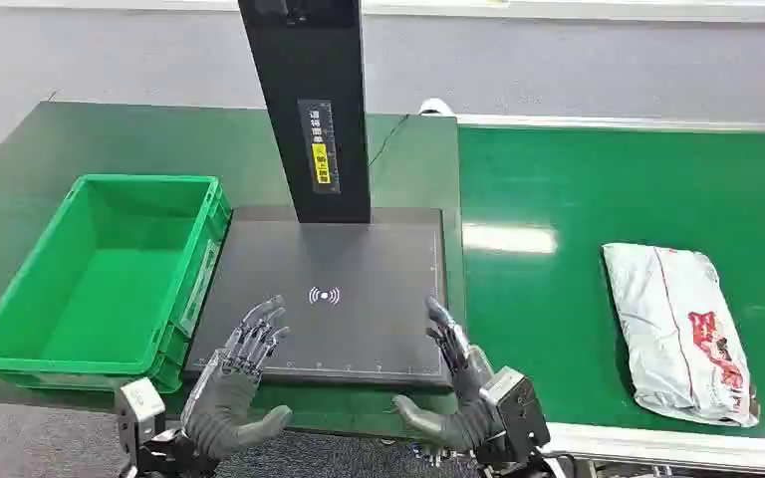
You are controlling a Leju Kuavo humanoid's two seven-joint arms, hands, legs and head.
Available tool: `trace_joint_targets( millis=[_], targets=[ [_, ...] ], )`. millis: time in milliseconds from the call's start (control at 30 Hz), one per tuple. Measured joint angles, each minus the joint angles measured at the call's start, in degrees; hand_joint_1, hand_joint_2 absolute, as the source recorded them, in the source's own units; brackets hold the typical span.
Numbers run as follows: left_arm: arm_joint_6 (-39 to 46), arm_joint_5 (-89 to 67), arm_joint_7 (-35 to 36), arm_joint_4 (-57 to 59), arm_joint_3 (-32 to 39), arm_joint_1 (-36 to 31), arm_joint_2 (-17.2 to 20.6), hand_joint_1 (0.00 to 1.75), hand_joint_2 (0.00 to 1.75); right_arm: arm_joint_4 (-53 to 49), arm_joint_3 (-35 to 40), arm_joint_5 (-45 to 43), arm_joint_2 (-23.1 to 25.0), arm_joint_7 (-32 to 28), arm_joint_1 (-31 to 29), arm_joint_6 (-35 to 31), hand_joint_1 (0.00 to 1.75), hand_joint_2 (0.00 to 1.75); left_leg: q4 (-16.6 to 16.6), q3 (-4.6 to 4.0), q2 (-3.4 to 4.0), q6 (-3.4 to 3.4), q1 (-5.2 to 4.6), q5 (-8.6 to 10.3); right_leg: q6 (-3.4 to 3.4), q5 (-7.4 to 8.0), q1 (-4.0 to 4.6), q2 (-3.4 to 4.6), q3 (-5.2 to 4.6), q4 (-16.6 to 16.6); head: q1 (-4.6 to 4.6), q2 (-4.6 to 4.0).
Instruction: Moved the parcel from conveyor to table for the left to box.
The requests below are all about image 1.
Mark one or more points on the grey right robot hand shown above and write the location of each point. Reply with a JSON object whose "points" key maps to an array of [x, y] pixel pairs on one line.
{"points": [[458, 396]]}

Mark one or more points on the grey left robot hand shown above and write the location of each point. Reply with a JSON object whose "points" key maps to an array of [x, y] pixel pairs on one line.
{"points": [[224, 402]]}

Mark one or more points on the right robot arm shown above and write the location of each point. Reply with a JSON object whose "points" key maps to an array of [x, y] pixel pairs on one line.
{"points": [[514, 462]]}

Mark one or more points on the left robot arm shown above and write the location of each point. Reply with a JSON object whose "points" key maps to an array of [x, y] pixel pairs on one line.
{"points": [[171, 455]]}

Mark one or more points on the green plastic crate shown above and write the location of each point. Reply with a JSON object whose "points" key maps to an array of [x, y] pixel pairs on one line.
{"points": [[102, 284]]}

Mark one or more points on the white plastic parcel bag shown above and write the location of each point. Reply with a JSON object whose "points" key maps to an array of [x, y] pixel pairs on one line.
{"points": [[679, 333]]}

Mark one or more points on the green conveyor belt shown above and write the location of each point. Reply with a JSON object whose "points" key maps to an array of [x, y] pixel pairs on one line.
{"points": [[620, 198]]}

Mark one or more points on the white round object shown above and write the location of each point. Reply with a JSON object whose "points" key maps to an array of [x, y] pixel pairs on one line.
{"points": [[435, 106]]}

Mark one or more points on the black scanner column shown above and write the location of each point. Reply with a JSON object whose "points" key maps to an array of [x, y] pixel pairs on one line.
{"points": [[310, 112]]}

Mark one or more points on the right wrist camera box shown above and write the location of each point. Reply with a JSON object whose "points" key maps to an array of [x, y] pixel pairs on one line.
{"points": [[516, 412]]}

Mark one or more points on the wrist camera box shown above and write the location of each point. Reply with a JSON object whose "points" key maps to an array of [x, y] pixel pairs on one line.
{"points": [[137, 412], [516, 412]]}

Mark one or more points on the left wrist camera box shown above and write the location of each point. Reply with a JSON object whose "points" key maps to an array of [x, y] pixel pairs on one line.
{"points": [[137, 412]]}

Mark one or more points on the black scanner base plate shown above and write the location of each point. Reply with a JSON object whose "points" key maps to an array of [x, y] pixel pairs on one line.
{"points": [[330, 297]]}

